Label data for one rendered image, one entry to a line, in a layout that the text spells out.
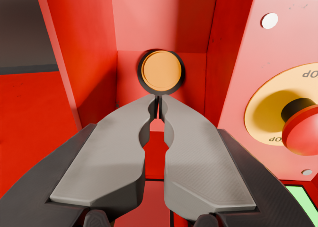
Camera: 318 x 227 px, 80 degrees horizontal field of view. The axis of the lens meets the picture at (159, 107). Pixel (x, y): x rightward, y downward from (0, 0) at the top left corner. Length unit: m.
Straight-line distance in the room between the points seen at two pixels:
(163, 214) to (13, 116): 0.65
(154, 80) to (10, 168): 0.45
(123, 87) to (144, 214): 0.12
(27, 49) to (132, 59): 0.98
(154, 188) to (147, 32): 0.14
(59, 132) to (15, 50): 0.68
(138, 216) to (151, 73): 0.12
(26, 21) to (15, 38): 0.11
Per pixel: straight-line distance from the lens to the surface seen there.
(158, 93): 0.19
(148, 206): 0.18
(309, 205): 0.23
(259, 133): 0.17
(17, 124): 0.71
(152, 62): 0.18
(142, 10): 0.19
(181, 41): 0.20
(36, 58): 1.15
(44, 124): 0.65
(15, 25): 1.13
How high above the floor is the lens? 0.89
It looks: 54 degrees down
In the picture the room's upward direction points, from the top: 177 degrees counter-clockwise
